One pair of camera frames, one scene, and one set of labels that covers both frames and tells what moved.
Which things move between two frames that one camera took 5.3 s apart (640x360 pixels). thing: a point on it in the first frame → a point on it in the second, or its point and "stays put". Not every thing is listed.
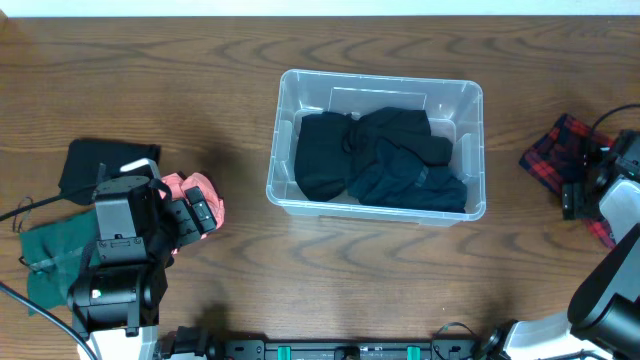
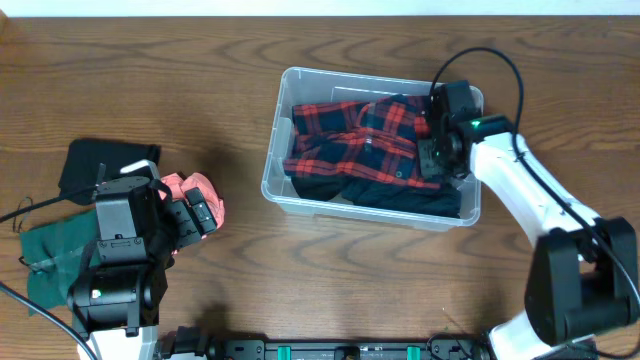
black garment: x=79 y=175 stays put
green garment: x=56 y=255 stays put
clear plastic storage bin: x=378 y=149 stays put
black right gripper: x=573 y=200 → x=427 y=158
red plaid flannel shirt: x=560 y=155 → x=381 y=135
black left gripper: x=185 y=218 stays put
